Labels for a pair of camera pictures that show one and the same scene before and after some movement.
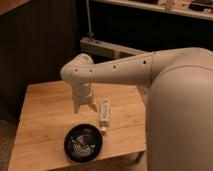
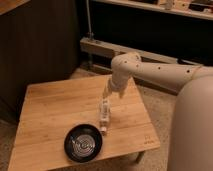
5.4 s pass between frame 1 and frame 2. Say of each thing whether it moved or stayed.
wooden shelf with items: stayed
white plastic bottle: stayed
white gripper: moved
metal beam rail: stayed
